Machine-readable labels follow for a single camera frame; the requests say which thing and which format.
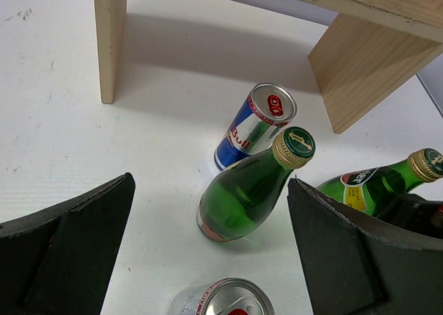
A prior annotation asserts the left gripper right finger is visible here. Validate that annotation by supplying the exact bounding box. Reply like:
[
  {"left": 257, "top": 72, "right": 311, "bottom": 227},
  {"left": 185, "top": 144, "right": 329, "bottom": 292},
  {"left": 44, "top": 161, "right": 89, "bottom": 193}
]
[{"left": 287, "top": 179, "right": 442, "bottom": 314}]

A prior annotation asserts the Red Bull can near shelf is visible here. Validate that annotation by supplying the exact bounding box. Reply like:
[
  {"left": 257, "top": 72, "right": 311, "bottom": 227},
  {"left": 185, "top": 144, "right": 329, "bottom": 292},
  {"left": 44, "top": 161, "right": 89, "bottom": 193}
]
[{"left": 214, "top": 82, "right": 297, "bottom": 170}]

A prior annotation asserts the green bottle yellow label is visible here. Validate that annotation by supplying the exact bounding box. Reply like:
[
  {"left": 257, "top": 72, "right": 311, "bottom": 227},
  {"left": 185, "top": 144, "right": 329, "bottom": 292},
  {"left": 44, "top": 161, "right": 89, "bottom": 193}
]
[{"left": 317, "top": 148, "right": 442, "bottom": 217}]

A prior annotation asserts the wooden two-tier shelf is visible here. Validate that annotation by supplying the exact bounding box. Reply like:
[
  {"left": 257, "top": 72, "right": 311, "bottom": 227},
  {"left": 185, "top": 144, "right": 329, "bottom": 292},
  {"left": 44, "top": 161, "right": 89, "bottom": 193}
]
[{"left": 92, "top": 0, "right": 443, "bottom": 134}]

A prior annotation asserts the green glass bottle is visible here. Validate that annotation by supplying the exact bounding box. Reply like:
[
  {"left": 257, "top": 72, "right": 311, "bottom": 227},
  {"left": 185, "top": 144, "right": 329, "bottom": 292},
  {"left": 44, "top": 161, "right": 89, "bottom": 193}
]
[{"left": 197, "top": 126, "right": 316, "bottom": 242}]

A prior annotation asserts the Red Bull can front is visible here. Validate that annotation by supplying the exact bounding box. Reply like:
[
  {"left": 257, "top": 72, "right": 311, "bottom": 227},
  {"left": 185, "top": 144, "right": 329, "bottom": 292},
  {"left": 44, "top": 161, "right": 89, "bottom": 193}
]
[{"left": 168, "top": 278, "right": 275, "bottom": 315}]

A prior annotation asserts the red bull can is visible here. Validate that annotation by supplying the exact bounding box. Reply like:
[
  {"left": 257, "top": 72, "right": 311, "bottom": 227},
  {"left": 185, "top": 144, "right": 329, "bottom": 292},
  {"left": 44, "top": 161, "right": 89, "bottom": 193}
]
[
  {"left": 214, "top": 82, "right": 297, "bottom": 170},
  {"left": 168, "top": 278, "right": 275, "bottom": 315}
]

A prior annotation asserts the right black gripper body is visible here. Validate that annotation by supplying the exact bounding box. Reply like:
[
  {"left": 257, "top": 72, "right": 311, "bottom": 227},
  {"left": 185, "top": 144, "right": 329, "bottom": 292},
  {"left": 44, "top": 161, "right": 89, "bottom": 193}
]
[{"left": 375, "top": 194, "right": 442, "bottom": 239}]

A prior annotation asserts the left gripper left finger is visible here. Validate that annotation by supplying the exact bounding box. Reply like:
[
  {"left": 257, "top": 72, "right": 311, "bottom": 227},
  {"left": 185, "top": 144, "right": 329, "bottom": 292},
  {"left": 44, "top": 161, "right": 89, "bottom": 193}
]
[{"left": 1, "top": 172, "right": 136, "bottom": 314}]

